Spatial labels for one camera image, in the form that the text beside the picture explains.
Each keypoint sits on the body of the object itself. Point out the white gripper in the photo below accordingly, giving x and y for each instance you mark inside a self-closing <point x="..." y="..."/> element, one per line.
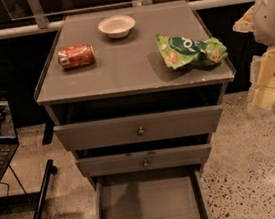
<point x="271" y="19"/>

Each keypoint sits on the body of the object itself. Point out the red coke can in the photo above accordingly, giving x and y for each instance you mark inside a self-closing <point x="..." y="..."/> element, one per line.
<point x="76" y="56"/>

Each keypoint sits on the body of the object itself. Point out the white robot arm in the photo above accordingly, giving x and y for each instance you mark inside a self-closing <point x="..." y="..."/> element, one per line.
<point x="260" y="20"/>

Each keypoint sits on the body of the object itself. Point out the grey drawer cabinet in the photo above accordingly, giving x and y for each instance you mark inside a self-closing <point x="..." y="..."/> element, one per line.
<point x="129" y="76"/>

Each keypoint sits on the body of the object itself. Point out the grey middle drawer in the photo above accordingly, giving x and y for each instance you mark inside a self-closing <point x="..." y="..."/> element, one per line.
<point x="144" y="160"/>

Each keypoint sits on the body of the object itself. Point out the grey top drawer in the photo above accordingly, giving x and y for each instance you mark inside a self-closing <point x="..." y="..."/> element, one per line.
<point x="141" y="128"/>

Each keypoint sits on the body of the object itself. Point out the grey open bottom drawer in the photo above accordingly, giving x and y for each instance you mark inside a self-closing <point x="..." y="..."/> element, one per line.
<point x="169" y="193"/>

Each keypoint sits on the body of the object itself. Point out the green chip bag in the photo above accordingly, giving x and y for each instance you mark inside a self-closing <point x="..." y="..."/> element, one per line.
<point x="180" y="51"/>

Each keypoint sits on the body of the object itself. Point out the white bowl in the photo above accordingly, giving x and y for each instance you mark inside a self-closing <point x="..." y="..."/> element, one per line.
<point x="117" y="26"/>

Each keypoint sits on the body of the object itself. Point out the black laptop stand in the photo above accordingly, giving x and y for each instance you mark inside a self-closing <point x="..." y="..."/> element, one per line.
<point x="34" y="200"/>

